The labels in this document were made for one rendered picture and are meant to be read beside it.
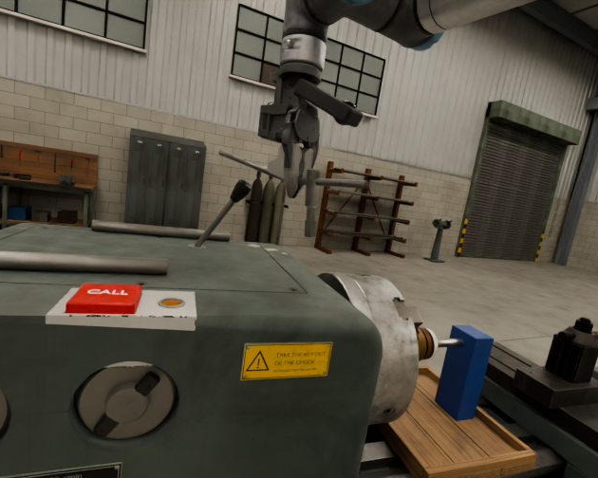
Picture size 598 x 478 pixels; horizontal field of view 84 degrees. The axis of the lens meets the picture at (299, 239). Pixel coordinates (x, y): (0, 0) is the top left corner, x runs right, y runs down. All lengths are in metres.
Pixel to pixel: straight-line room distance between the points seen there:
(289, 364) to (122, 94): 7.01
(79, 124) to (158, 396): 6.88
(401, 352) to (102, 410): 0.47
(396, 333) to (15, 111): 7.12
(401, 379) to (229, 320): 0.39
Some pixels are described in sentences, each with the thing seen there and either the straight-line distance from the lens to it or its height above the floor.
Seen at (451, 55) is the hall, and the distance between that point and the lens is 10.92.
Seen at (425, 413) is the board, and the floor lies 0.88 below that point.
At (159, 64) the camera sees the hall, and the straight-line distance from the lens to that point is 7.40.
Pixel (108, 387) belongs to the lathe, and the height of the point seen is 1.17.
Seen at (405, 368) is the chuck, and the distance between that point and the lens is 0.67.
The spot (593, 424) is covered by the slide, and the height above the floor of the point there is 0.97.
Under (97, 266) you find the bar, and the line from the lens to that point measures 0.51.
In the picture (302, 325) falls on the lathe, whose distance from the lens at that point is 0.41.
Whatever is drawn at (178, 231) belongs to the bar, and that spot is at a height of 1.27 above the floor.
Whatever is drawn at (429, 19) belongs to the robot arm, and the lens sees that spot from 0.59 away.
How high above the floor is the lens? 1.41
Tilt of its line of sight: 9 degrees down
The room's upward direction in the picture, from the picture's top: 9 degrees clockwise
